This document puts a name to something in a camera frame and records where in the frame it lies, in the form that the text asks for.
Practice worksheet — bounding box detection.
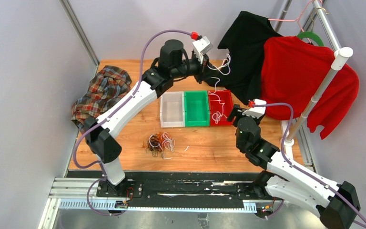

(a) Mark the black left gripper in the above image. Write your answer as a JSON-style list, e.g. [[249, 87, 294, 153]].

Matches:
[[172, 53, 220, 85]]

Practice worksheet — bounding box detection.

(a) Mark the white cable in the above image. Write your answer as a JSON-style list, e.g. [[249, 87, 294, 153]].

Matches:
[[207, 53, 232, 125], [147, 132, 190, 160]]

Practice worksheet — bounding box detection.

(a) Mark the orange cable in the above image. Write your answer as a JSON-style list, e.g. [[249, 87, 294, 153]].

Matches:
[[142, 133, 166, 156]]

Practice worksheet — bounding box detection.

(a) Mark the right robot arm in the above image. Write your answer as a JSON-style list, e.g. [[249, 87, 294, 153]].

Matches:
[[227, 104, 360, 229]]

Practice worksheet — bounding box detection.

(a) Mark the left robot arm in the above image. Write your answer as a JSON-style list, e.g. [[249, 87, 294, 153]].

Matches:
[[84, 37, 213, 197]]

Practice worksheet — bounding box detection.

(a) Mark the red plastic bin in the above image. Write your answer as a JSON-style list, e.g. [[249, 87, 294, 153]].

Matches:
[[208, 90, 233, 126]]

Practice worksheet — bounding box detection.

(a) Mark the green plastic bin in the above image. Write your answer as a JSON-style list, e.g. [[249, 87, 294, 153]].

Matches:
[[184, 91, 210, 127]]

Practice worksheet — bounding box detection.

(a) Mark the black t-shirt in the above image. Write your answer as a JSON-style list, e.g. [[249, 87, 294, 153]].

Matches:
[[216, 11, 281, 105]]

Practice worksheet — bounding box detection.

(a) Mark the white translucent plastic bin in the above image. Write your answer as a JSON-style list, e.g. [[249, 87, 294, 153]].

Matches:
[[160, 92, 185, 128]]

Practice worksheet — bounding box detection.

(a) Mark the red t-shirt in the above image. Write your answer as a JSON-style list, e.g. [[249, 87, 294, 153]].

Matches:
[[261, 36, 359, 139]]

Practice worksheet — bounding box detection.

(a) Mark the plaid flannel shirt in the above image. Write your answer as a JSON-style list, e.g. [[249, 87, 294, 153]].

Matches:
[[71, 65, 132, 133]]

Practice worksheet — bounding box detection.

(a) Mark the green clothes hanger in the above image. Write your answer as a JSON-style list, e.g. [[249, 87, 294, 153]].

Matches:
[[297, 31, 325, 47]]

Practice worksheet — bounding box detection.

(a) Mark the white clothes rack pole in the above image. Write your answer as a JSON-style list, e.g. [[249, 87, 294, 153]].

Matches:
[[282, 0, 354, 147]]

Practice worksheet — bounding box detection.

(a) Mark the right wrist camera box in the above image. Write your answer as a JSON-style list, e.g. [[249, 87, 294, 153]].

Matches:
[[242, 99, 267, 118]]

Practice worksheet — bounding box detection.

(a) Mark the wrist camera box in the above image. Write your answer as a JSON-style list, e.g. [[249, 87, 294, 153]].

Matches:
[[242, 99, 267, 118], [192, 36, 213, 57]]

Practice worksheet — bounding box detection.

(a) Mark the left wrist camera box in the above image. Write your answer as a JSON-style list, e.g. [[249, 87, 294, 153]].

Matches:
[[192, 36, 213, 57]]

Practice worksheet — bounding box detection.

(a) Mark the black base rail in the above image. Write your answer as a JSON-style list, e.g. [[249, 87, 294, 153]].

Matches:
[[66, 170, 297, 209]]

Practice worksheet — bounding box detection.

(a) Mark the pink wire hanger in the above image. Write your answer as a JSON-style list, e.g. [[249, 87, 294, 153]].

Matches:
[[268, 0, 329, 32]]

